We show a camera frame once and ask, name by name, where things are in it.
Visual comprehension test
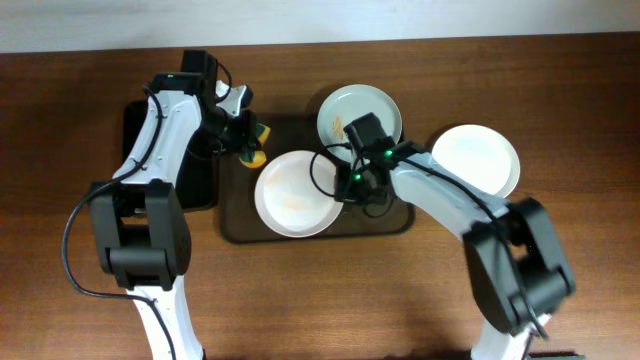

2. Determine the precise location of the white plate top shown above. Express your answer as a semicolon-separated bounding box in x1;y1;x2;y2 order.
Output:
316;84;402;145

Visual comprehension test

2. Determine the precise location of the white plate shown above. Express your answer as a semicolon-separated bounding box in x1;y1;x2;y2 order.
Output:
316;84;402;145
254;150;343;238
431;124;521;198

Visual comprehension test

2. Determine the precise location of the green yellow sponge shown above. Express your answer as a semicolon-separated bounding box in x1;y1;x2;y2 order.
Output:
238;123;271;169

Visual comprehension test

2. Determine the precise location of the black plastic tray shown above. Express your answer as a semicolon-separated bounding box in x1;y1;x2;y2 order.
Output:
121;100;218;212

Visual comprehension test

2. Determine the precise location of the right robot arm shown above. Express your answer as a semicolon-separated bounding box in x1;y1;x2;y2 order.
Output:
339;141;576;359

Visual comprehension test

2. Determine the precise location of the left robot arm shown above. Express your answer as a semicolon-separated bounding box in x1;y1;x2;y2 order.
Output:
86;72;263;359

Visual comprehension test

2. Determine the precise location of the brown serving tray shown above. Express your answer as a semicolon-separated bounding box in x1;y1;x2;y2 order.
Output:
217;113;416;245

